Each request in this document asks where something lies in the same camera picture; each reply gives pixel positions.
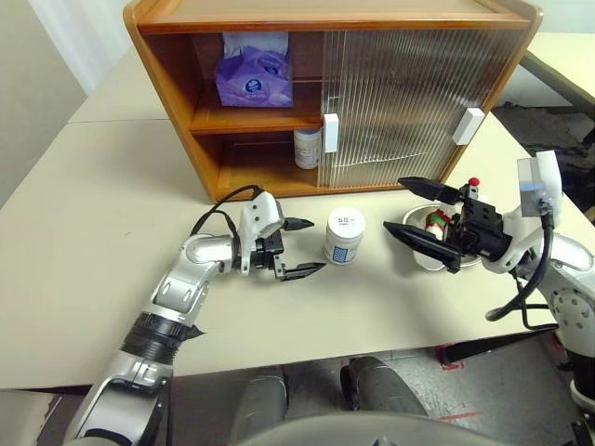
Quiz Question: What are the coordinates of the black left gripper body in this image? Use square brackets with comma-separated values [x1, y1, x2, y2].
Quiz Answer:
[253, 230, 286, 281]

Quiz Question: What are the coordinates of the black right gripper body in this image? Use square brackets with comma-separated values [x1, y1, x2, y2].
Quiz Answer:
[446, 183, 515, 270]

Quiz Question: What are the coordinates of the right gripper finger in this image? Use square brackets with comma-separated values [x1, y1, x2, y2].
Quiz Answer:
[382, 221, 464, 276]
[398, 176, 464, 205]

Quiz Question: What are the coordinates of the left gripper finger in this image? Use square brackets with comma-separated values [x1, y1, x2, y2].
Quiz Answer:
[282, 216, 314, 233]
[273, 262, 327, 282]

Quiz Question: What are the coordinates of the white jar with blue label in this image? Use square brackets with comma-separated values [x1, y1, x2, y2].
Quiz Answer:
[323, 206, 367, 267]
[293, 128, 323, 171]

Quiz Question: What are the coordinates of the white door handle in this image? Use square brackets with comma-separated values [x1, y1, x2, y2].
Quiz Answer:
[323, 112, 339, 154]
[452, 107, 486, 147]

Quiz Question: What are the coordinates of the ribbed glass sliding door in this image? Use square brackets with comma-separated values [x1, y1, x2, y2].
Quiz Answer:
[330, 30, 531, 190]
[317, 30, 522, 190]

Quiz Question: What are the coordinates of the purple tissue pack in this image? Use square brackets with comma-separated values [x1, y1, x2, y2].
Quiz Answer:
[215, 31, 295, 109]

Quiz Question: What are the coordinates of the wooden cabinet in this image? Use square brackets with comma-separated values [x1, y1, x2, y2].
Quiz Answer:
[123, 0, 544, 202]

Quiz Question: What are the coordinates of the bear-shaped steel bowl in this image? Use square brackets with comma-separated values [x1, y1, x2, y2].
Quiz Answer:
[402, 203, 483, 273]

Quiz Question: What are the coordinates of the white plush bear toy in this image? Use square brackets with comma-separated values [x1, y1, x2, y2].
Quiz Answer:
[423, 176, 483, 241]

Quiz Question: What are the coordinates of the grey rounded shape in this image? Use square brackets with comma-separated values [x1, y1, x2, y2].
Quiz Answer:
[230, 366, 289, 439]
[341, 356, 427, 417]

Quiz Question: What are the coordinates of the pale curved robot torso edge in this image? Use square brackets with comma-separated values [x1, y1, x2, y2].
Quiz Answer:
[241, 413, 484, 446]

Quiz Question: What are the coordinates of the beige adjoining table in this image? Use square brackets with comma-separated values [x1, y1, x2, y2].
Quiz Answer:
[67, 46, 171, 125]

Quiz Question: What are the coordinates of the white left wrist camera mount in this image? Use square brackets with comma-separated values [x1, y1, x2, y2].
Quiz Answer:
[237, 190, 284, 276]

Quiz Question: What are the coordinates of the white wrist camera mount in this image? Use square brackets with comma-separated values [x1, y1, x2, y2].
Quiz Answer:
[237, 190, 284, 276]
[485, 149, 566, 276]

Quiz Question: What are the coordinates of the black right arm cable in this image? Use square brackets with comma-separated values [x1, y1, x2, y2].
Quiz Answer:
[485, 197, 559, 331]

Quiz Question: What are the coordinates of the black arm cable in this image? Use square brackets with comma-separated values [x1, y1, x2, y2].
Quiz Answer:
[485, 197, 559, 331]
[190, 184, 267, 243]

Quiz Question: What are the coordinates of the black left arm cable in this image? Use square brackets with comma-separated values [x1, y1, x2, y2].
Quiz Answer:
[190, 184, 267, 243]

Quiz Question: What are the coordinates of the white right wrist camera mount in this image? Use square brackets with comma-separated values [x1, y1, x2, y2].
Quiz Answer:
[485, 149, 566, 276]

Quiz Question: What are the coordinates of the black table frame bar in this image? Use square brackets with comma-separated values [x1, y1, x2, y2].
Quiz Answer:
[436, 323, 560, 364]

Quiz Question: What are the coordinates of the beige table with black frame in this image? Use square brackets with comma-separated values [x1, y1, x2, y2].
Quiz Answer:
[520, 32, 595, 112]

